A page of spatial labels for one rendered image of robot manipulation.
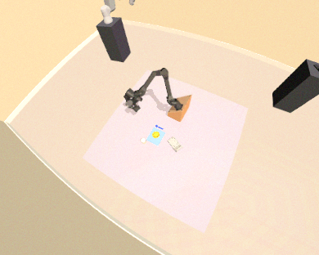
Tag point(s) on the light blue flat mat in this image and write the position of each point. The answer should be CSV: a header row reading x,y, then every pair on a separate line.
x,y
153,140

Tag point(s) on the yellow round plate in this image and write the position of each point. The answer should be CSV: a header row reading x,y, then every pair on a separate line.
x,y
156,134

